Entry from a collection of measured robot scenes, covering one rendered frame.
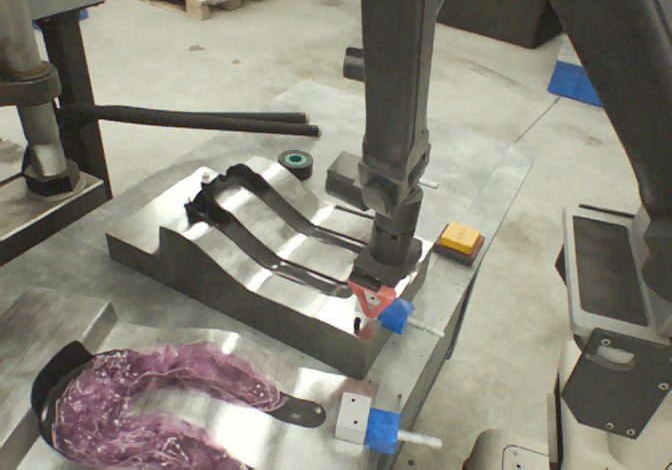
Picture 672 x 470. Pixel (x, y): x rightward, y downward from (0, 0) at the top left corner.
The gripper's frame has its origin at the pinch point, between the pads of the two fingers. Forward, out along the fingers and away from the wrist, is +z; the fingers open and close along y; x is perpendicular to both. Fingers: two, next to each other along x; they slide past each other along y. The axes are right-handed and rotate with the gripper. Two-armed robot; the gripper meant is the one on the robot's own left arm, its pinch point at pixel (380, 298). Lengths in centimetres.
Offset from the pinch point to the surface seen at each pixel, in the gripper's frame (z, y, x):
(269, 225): 0.8, -5.8, -23.4
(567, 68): 74, -323, -9
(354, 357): 6.2, 6.9, 0.1
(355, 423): 3.0, 18.3, 5.6
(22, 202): 13, 3, -76
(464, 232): 7.1, -32.2, 4.1
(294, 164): 8, -34, -36
